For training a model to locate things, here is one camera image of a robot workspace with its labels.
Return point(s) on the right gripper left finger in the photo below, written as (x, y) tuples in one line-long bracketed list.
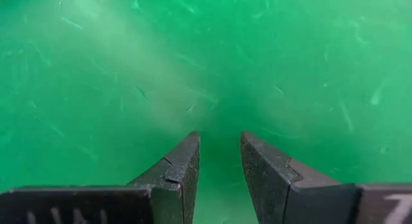
[(177, 185)]

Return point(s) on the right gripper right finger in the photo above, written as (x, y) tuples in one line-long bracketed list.
[(283, 192)]

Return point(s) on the green table mat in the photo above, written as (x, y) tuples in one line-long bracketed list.
[(128, 72)]

